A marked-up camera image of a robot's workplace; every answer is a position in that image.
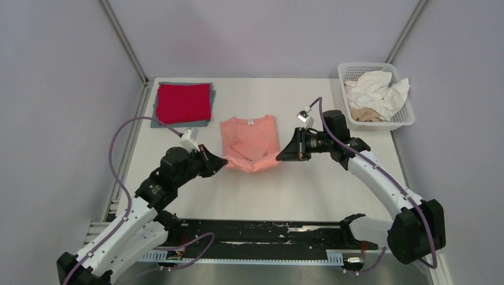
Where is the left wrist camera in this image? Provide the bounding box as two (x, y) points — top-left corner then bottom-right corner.
(179, 128), (200, 153)

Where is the beige crumpled t-shirt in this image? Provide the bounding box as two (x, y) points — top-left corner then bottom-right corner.
(350, 107), (384, 122)

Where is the salmon pink t-shirt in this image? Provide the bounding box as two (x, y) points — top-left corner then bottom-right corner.
(220, 115), (281, 173)

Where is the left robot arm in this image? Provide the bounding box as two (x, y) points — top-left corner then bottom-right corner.
(56, 144), (228, 284)

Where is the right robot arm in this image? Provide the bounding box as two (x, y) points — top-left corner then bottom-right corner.
(276, 108), (446, 264)

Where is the aluminium frame rail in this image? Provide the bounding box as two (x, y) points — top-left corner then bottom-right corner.
(71, 222), (450, 285)

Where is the folded red t-shirt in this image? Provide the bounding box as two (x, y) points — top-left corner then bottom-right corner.
(155, 83), (212, 126)

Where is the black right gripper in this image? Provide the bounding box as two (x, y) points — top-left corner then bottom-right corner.
(276, 127), (332, 162)

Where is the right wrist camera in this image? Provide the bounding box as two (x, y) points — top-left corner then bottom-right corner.
(297, 105), (314, 129)

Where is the white plastic laundry basket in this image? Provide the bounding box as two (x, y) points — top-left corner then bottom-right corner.
(338, 62), (415, 131)

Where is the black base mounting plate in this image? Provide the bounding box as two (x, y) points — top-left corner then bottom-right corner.
(152, 218), (378, 259)

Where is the white crumpled t-shirt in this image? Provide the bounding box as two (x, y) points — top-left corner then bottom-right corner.
(344, 71), (410, 122)

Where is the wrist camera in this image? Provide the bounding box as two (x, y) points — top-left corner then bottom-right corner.
(179, 128), (200, 153)
(297, 105), (314, 129)

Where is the white slotted cable duct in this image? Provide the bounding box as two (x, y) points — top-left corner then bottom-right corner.
(137, 250), (344, 267)

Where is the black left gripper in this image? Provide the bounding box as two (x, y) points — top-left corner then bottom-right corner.
(175, 144), (228, 188)

